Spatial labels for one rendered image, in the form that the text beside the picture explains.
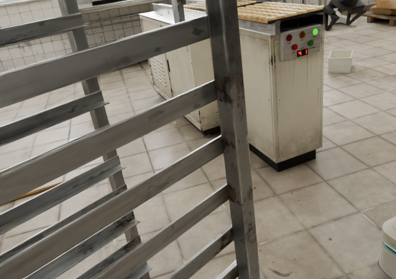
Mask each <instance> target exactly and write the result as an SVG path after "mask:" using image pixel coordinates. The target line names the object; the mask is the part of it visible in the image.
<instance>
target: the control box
mask: <svg viewBox="0 0 396 279"><path fill-rule="evenodd" d="M314 29H317V30H318V33H317V34H316V35H314V34H313V30H314ZM301 32H304V33H305V36H304V37H303V38H301V37H300V33H301ZM288 35H291V36H292V39H291V41H287V36H288ZM310 40H313V45H312V46H309V45H308V42H309V41H310ZM293 44H297V46H298V48H297V49H296V50H293V49H292V45H293ZM305 49H306V55H309V54H313V53H316V52H320V51H321V25H312V26H307V27H304V28H299V29H295V30H291V31H287V32H282V33H280V35H279V58H280V61H286V60H289V59H293V58H297V57H302V56H305V54H304V50H305ZM299 51H301V52H299ZM299 53H301V54H299ZM299 55H300V56H299Z"/></svg>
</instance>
